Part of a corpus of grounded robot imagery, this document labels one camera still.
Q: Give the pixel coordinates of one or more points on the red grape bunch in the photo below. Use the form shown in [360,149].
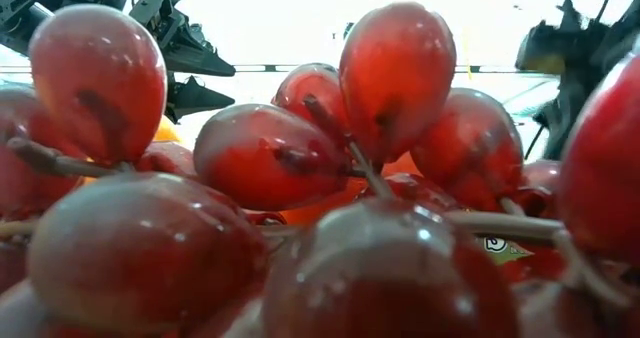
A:
[395,78]

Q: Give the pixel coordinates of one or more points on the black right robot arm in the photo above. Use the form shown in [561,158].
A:
[565,108]

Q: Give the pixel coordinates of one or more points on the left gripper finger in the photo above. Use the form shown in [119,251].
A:
[200,65]
[192,98]

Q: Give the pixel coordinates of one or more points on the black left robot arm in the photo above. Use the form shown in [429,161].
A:
[20,18]

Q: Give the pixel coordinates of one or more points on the orange fruit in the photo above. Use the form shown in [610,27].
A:
[165,133]

